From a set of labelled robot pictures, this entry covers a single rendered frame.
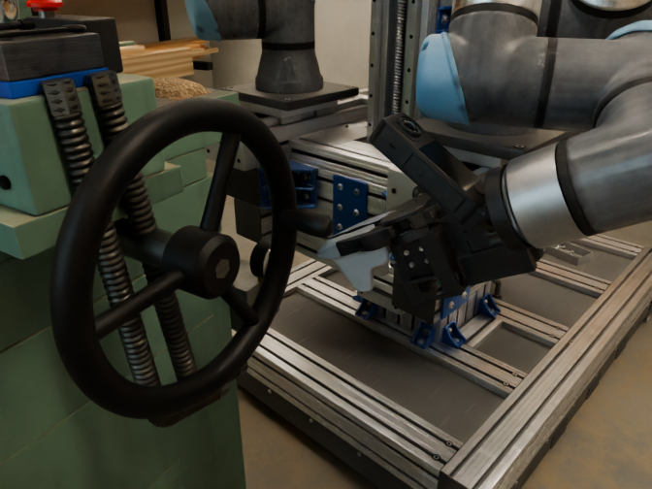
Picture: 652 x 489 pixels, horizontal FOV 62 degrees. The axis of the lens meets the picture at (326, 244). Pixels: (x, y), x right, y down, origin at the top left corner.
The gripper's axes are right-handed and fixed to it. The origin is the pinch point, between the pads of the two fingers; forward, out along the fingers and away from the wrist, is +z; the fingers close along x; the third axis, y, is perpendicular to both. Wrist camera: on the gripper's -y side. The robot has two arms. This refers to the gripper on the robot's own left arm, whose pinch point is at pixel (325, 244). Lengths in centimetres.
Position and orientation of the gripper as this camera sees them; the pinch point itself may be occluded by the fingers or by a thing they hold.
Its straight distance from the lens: 56.0
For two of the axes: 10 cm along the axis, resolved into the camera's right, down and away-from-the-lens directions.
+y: 4.3, 8.9, 1.5
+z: -7.4, 2.5, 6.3
